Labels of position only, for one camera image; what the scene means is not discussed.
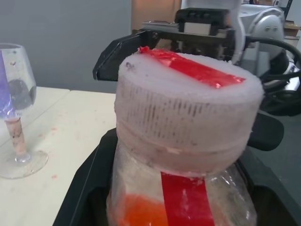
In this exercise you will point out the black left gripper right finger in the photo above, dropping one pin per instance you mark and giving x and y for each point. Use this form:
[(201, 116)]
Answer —
[(270, 204)]

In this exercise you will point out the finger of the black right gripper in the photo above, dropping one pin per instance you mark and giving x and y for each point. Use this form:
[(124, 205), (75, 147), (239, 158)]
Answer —
[(117, 56)]

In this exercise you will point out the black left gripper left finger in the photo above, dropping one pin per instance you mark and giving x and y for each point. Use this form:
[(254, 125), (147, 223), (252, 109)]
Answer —
[(91, 169)]

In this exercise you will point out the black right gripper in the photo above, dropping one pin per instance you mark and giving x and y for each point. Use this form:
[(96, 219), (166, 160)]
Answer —
[(202, 37)]

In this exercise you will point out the clear plastic bottle white cap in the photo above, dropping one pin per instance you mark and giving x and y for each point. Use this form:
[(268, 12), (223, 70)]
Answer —
[(183, 117)]

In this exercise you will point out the clear wine glass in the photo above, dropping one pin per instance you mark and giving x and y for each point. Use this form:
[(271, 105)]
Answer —
[(21, 77)]

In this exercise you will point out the brown cardboard box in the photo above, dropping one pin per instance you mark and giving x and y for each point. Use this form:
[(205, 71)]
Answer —
[(292, 29)]

